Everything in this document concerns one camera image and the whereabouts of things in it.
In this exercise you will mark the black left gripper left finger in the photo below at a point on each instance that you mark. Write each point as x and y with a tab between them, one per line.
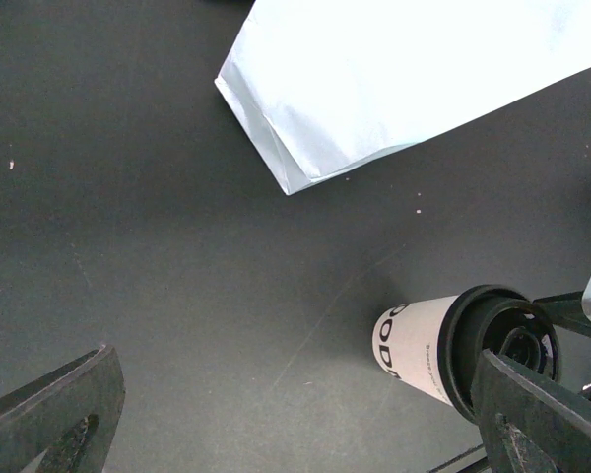
68	417

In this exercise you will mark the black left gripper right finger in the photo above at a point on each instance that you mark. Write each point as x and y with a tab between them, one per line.
527	422

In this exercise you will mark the single black cup lid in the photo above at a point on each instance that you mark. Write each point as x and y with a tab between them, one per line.
498	319

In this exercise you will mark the light blue paper bag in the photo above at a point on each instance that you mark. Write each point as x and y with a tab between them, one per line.
324	87

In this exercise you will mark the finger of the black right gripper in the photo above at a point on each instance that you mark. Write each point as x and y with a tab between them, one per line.
566	311

